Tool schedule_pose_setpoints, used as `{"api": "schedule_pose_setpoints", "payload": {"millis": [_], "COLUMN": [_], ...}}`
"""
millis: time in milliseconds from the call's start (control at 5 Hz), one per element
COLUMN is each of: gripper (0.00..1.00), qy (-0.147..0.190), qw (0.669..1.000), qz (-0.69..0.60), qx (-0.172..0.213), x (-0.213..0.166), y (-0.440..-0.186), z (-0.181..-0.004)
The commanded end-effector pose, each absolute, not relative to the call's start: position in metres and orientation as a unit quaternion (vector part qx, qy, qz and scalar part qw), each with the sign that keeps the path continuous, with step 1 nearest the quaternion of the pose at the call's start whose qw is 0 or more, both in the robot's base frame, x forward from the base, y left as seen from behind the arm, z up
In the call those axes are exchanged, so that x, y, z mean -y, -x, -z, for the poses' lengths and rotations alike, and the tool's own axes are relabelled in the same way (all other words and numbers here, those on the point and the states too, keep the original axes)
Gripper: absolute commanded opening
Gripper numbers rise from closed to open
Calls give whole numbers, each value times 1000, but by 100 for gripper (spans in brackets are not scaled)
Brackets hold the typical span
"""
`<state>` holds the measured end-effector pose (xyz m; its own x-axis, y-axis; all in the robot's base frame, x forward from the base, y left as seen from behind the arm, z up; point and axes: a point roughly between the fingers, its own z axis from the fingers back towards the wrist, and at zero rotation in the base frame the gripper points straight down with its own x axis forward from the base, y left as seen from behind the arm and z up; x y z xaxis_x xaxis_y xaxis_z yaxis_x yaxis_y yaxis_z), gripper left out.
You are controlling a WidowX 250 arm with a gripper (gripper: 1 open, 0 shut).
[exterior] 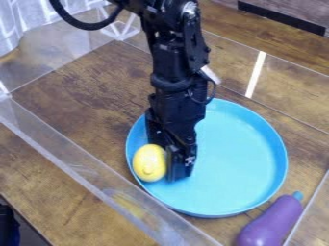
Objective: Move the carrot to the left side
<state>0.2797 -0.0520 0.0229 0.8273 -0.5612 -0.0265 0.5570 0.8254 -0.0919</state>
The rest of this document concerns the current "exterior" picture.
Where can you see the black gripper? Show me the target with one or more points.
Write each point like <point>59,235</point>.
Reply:
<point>176,108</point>

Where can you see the yellow toy lemon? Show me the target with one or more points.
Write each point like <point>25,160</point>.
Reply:
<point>148,163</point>

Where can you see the blue round plate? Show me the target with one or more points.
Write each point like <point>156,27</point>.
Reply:
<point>241,166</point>

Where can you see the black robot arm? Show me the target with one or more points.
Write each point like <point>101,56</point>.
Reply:
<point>179,52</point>

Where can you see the purple toy eggplant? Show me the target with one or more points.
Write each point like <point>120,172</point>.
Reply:
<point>267,229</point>

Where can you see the black bar in background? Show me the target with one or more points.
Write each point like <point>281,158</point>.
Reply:
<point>282,18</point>

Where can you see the white patterned curtain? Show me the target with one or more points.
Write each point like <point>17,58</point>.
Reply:
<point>21,15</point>

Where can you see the clear acrylic enclosure wall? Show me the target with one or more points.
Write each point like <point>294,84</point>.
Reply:
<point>73,88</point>

